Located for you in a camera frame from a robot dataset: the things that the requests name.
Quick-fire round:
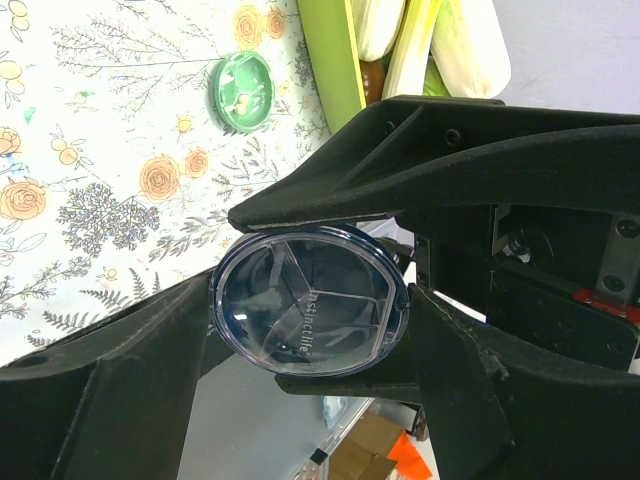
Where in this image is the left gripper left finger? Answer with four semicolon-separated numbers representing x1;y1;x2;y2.
1;272;210;479

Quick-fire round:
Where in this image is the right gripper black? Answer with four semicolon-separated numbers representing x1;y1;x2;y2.
397;204;639;372

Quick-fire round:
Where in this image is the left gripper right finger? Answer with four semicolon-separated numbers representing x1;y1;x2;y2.
276;286;639;479

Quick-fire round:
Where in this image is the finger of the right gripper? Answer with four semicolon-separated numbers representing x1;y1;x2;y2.
228;96;639;232

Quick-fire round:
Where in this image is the blue round pill box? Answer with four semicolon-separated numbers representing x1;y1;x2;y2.
209;225;410;378

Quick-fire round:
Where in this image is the napa cabbage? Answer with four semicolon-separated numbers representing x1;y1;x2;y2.
382;0;512;100
351;0;405;62

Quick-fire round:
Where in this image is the green vegetable basket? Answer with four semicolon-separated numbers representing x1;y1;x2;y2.
297;0;366;133

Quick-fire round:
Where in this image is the green round pill box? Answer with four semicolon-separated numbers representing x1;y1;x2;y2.
209;50;275;133

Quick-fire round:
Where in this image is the floral table mat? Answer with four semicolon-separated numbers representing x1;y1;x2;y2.
1;1;329;363

